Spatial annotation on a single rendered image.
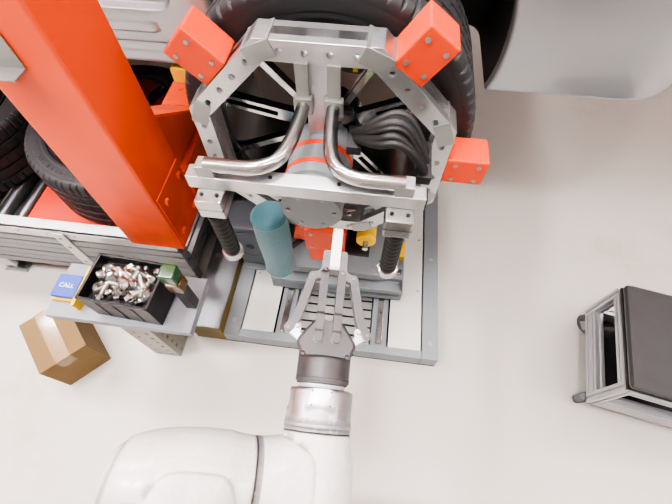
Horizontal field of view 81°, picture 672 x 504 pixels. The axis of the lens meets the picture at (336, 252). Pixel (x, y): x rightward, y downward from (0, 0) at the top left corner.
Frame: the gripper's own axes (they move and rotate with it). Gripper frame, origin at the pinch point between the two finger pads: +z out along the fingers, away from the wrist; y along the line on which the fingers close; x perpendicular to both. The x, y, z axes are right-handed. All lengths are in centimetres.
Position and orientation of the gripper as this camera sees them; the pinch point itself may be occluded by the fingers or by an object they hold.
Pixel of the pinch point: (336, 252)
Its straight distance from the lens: 62.5
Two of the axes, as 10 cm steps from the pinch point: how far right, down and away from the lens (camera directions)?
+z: 1.0, -9.2, 3.7
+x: -0.7, 3.7, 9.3
